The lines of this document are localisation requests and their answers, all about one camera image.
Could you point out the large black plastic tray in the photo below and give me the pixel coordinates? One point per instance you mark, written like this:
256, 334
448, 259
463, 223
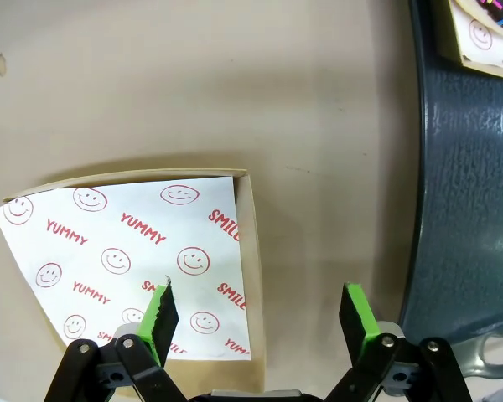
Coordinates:
465, 188

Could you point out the brown cardboard box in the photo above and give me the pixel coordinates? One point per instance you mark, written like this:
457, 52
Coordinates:
447, 42
253, 251

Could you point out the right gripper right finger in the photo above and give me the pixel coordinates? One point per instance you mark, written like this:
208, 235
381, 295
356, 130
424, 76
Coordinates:
360, 322

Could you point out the white printed paper liner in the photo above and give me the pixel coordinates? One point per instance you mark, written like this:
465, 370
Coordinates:
478, 37
130, 247

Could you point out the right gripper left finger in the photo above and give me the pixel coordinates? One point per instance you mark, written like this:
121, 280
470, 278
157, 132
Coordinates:
151, 331

